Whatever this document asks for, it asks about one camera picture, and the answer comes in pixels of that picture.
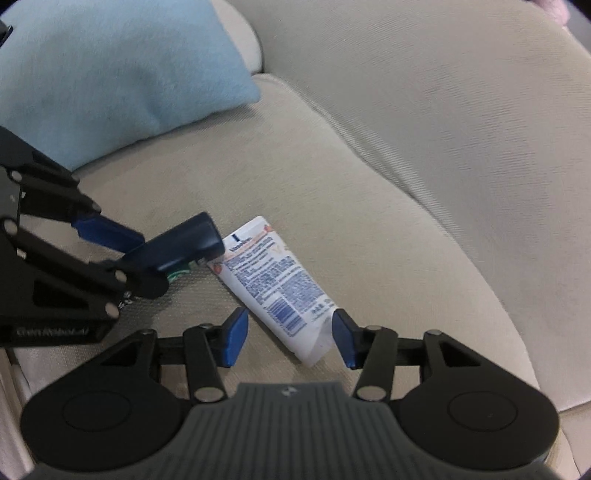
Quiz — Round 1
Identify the white tube with blue print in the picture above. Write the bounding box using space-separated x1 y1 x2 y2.
207 215 336 368

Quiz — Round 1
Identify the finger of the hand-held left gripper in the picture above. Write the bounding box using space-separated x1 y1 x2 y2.
0 219 168 322
0 127 145 254

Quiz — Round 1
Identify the beige fabric sofa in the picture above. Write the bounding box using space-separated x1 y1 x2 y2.
0 0 591 480

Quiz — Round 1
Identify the pink soft item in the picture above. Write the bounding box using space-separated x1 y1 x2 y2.
537 0 572 29

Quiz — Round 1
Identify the dark blue bottle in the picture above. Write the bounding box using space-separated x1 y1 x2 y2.
126 212 226 283

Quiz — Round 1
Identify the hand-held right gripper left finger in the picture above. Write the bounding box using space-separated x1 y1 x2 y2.
99 307 250 404

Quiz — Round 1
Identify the light blue pillow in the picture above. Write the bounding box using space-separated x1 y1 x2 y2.
0 4 262 172

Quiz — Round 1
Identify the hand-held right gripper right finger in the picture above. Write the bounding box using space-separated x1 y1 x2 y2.
331 308 483 403

